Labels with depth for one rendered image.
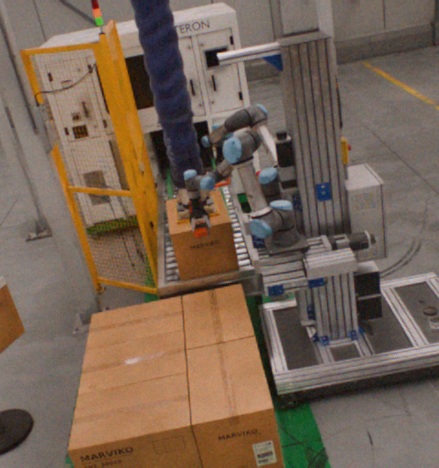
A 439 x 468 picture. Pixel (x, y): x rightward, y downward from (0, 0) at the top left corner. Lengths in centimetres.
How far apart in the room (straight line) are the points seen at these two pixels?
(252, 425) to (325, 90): 170
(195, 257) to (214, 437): 132
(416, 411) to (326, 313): 75
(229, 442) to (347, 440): 77
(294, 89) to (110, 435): 194
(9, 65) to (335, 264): 248
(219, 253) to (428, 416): 158
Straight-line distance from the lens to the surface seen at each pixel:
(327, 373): 356
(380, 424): 357
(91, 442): 303
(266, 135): 370
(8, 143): 665
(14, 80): 427
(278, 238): 317
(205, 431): 296
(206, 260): 388
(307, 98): 313
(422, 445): 347
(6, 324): 378
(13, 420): 424
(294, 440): 352
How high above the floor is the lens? 252
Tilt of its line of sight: 26 degrees down
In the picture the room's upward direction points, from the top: 11 degrees counter-clockwise
